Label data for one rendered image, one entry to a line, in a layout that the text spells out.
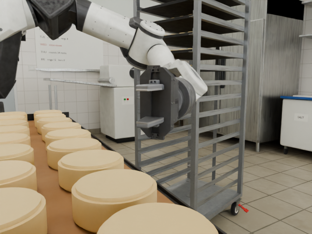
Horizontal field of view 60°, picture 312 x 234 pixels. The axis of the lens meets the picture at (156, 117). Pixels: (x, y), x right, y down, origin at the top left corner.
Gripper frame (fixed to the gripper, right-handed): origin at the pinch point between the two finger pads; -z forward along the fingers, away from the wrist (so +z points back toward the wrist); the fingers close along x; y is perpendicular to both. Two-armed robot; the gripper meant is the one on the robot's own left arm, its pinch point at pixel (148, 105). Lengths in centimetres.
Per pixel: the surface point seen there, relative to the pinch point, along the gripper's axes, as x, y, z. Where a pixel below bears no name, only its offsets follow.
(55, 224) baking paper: -3.9, 4.6, -28.3
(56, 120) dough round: -2.0, -12.2, -6.7
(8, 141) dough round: -2.0, -7.5, -19.9
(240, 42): 28, 9, 156
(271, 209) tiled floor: -95, 37, 171
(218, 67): 11, -2, 130
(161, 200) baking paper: -3.9, 9.4, -23.5
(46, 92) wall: -19, -291, 320
